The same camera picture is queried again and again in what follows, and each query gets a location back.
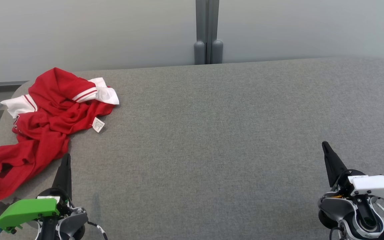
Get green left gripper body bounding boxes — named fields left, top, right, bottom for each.
left=0, top=188, right=73, bottom=234

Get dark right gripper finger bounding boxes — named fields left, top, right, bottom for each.
left=322, top=141, right=349, bottom=187

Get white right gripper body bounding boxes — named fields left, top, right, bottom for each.
left=333, top=169, right=384, bottom=200

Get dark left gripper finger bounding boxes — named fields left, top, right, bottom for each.
left=52, top=153, right=73, bottom=200

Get red shorts white trim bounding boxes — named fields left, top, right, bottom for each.
left=0, top=132, right=71, bottom=201

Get red jersey white sleeves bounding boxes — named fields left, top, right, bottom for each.
left=0, top=67, right=120, bottom=144

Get grey partition post twin feet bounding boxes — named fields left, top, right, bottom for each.
left=194, top=0, right=224, bottom=65

